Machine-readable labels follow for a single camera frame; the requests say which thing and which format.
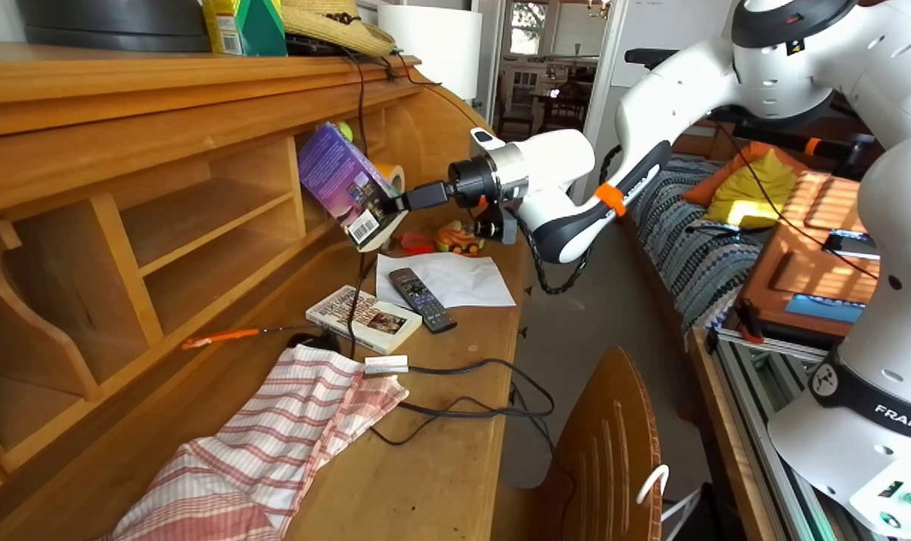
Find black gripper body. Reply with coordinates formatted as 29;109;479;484
402;155;498;214

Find blue paperback book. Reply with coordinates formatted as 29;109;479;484
297;119;411;252

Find white paperback book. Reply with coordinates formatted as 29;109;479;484
304;282;423;355

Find white paper sheet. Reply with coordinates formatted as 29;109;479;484
373;250;520;314

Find black remote control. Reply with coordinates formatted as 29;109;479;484
387;266;460;336

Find black power adapter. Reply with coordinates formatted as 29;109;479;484
289;332;343;355

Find white plug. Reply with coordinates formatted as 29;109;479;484
361;353;411;378

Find straw sun hat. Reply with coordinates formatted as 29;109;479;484
276;0;397;61

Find orange pen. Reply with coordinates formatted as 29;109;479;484
180;326;268;355

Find striped bed blanket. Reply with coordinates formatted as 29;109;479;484
617;147;780;335

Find green yellow carton box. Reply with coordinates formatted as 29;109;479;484
201;0;289;61

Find orange pillow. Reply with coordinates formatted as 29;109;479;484
683;138;809;210

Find red striped white cloth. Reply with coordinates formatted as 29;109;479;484
108;344;416;541

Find yellow cloth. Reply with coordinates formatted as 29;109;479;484
702;160;806;234

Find wooden chair back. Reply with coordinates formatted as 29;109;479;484
494;345;711;541

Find aluminium robot mounting table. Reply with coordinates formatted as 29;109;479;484
688;326;911;541

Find black rod orange bands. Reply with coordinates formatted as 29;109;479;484
706;115;877;173

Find blue flat item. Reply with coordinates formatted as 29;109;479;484
783;292;868;329

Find black white device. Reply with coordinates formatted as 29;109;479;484
821;228;890;266

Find black desk cable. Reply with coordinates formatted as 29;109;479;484
367;355;559;448

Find white cord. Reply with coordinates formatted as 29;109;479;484
634;461;706;541

